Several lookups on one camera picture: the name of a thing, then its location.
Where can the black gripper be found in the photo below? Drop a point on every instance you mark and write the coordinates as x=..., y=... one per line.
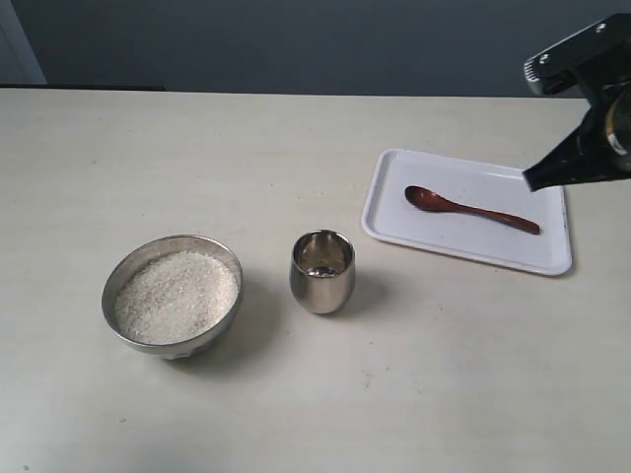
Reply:
x=598, y=150

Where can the dark red wooden spoon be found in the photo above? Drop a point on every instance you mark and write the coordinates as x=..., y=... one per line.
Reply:
x=429, y=201

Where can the steel cup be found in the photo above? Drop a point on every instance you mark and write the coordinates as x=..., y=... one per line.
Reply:
x=322, y=274

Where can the steel bowl of rice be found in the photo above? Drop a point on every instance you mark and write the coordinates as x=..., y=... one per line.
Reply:
x=174, y=297

